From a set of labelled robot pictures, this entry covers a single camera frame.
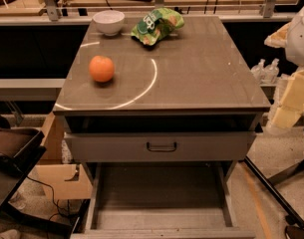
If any left clear plastic bottle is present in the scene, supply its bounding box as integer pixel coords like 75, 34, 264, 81
250, 59, 265, 83

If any right clear plastic bottle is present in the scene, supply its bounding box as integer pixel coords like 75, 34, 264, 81
262, 58, 279, 84

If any green rice chip bag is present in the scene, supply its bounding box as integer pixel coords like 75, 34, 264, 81
131, 7, 184, 46

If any grey drawer cabinet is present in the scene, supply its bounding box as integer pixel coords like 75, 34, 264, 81
52, 14, 272, 239

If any white ceramic bowl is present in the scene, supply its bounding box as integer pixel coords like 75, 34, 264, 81
93, 10, 125, 36

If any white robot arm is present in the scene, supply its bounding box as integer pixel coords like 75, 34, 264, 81
264, 6, 304, 131

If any cardboard box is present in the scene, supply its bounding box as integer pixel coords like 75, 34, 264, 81
36, 113, 93, 200

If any clear plastic bottle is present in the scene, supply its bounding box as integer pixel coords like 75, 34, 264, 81
262, 58, 279, 84
250, 59, 265, 83

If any black stand leg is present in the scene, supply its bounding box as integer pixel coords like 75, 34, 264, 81
242, 151, 304, 239

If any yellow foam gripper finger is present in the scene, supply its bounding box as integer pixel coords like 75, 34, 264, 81
264, 23, 291, 48
271, 67, 304, 128

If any black floor cable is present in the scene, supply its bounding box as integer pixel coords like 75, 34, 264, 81
25, 174, 80, 221

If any orange fruit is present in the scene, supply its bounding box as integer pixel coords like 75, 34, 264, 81
89, 56, 115, 83

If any closed grey middle drawer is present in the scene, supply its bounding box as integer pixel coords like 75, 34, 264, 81
65, 131, 256, 162

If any open grey bottom drawer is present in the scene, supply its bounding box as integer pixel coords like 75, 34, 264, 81
71, 162, 255, 239

